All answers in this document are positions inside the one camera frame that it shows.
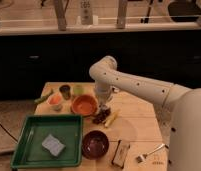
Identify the green plastic tray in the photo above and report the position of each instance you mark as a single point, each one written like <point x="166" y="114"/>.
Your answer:
<point x="30" y="153"/>

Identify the grey blue sponge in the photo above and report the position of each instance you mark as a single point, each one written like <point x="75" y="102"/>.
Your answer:
<point x="53" y="145"/>

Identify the silver fork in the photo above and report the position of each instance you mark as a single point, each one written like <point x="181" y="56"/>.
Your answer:
<point x="142" y="157"/>

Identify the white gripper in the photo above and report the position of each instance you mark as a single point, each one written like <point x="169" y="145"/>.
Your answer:
<point x="103" y="94"/>

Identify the orange red bowl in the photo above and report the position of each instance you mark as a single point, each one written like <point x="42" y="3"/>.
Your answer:
<point x="84" y="105"/>

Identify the dark maroon bowl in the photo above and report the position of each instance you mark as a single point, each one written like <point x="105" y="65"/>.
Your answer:
<point x="95" y="145"/>

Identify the light green cup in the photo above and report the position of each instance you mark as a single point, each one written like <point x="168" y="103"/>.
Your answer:
<point x="78" y="90"/>

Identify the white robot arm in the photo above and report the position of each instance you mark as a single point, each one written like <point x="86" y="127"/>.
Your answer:
<point x="184" y="104"/>

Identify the dark brown patterned towel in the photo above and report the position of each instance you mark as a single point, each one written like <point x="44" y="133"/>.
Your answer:
<point x="102" y="115"/>

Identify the green vegetable toy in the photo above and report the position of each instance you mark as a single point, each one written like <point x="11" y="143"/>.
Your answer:
<point x="43" y="98"/>

